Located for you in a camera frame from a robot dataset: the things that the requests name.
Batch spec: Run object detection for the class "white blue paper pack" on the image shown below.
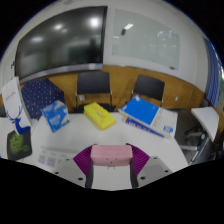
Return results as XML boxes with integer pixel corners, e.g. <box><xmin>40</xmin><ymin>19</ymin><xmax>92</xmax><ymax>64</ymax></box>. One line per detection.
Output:
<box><xmin>123</xmin><ymin>106</ymin><xmax>179</xmax><ymax>139</ymax></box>

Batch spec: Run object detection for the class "white paper bag blue deer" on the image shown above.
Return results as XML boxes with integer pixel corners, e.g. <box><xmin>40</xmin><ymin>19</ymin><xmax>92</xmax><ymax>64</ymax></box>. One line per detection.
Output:
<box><xmin>1</xmin><ymin>75</ymin><xmax>33</xmax><ymax>136</ymax></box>

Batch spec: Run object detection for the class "large black wall screen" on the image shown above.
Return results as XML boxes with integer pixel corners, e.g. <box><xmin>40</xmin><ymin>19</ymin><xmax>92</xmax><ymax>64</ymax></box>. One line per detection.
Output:
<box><xmin>14</xmin><ymin>5</ymin><xmax>108</xmax><ymax>81</ymax></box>

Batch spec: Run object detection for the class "blue curtain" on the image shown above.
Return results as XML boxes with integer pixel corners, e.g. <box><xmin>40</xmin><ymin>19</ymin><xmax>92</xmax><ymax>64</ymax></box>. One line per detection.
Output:
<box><xmin>203</xmin><ymin>37</ymin><xmax>222</xmax><ymax>108</ymax></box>

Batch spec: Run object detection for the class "black mouse pad green print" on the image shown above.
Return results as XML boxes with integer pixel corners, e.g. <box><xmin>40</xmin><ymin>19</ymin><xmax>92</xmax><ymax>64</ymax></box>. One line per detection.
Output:
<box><xmin>6</xmin><ymin>128</ymin><xmax>33</xmax><ymax>162</ymax></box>

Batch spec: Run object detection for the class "blue white cardboard box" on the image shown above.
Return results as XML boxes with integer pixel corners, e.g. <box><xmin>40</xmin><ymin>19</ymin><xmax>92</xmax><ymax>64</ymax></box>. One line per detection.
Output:
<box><xmin>40</xmin><ymin>99</ymin><xmax>71</xmax><ymax>134</ymax></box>

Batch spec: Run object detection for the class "wide glass whiteboard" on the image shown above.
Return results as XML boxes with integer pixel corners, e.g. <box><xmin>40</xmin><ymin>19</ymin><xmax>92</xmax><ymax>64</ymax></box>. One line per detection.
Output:
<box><xmin>111</xmin><ymin>8</ymin><xmax>182</xmax><ymax>72</ymax></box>

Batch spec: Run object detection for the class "black chair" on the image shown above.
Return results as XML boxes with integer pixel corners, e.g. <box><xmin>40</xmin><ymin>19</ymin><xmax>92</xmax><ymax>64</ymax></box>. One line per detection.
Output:
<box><xmin>73</xmin><ymin>70</ymin><xmax>116</xmax><ymax>113</ymax></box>
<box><xmin>128</xmin><ymin>73</ymin><xmax>166</xmax><ymax>108</ymax></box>

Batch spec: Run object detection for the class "navy dotted box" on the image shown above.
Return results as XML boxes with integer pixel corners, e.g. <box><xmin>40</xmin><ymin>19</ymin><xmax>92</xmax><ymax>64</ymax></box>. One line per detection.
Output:
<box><xmin>20</xmin><ymin>77</ymin><xmax>66</xmax><ymax>120</ymax></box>

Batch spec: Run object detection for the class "white power strip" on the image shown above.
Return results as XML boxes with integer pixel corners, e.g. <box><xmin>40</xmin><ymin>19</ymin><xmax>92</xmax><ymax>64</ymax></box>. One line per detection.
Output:
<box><xmin>35</xmin><ymin>147</ymin><xmax>81</xmax><ymax>169</ymax></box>

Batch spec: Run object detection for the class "yellow box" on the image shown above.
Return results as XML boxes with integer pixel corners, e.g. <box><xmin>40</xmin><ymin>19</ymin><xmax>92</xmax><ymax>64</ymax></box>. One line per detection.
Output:
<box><xmin>83</xmin><ymin>101</ymin><xmax>117</xmax><ymax>131</ymax></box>

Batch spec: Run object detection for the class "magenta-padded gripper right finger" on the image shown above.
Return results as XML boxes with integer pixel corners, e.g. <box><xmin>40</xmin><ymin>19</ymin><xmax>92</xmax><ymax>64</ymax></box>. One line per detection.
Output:
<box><xmin>126</xmin><ymin>142</ymin><xmax>174</xmax><ymax>189</ymax></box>

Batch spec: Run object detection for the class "small white side table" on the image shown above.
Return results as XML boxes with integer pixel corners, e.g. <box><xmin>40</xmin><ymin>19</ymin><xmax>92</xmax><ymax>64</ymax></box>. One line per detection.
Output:
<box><xmin>183</xmin><ymin>106</ymin><xmax>221</xmax><ymax>164</ymax></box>

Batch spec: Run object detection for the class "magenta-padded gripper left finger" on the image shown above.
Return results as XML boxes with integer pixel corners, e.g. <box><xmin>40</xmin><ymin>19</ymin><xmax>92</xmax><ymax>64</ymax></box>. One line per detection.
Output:
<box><xmin>51</xmin><ymin>144</ymin><xmax>95</xmax><ymax>189</ymax></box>

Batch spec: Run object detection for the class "pink charger block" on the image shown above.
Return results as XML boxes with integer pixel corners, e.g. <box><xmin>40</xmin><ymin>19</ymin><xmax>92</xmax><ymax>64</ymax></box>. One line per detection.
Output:
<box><xmin>90</xmin><ymin>144</ymin><xmax>134</xmax><ymax>169</ymax></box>

